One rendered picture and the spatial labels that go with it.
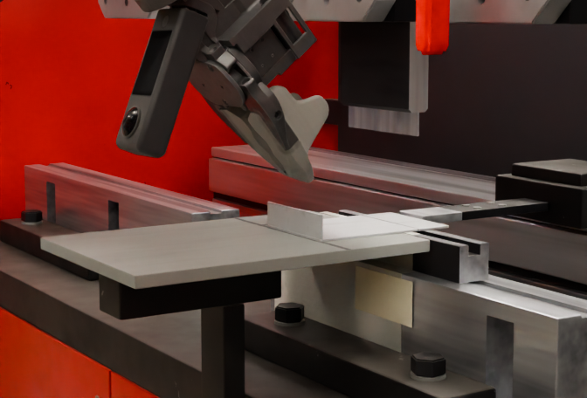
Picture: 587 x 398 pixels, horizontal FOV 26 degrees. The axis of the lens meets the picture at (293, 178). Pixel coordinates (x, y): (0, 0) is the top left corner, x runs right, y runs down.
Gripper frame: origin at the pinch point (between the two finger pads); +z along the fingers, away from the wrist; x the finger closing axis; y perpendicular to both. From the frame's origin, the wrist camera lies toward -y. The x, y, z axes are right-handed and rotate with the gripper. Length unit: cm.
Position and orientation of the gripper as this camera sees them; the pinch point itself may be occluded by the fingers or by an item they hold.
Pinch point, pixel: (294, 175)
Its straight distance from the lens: 104.8
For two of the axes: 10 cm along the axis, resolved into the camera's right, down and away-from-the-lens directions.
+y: 6.5, -6.9, 3.2
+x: -5.4, -1.1, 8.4
